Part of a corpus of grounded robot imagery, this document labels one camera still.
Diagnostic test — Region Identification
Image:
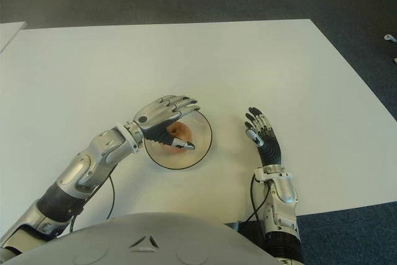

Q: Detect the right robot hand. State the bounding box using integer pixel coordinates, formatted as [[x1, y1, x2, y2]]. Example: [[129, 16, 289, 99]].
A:
[[244, 106, 283, 168]]

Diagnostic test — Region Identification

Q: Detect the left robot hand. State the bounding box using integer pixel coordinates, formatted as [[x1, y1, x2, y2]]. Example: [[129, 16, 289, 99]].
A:
[[132, 94, 201, 151]]

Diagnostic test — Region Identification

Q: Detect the reddish yellow apple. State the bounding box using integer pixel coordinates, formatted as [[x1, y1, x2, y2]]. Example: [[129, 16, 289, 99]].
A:
[[166, 123, 194, 153]]

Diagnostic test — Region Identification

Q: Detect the white plate with black rim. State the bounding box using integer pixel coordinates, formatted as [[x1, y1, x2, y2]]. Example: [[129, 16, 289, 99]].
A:
[[143, 110, 213, 171]]

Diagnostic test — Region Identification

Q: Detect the grey robot torso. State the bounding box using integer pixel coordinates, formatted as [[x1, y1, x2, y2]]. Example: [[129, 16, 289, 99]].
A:
[[0, 212, 280, 265]]

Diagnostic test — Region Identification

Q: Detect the white side table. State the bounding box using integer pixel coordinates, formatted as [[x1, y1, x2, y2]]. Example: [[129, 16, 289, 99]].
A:
[[0, 22, 26, 53]]

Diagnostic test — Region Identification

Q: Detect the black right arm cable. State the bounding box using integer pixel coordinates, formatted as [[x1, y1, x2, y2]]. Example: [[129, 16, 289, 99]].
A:
[[237, 175, 269, 224]]

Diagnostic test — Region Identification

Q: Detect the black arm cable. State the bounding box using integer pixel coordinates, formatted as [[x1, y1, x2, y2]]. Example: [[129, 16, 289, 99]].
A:
[[69, 175, 116, 233], [237, 175, 269, 224]]

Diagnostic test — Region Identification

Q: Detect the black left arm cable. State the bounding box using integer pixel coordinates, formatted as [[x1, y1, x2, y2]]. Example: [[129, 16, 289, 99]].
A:
[[69, 175, 116, 233]]

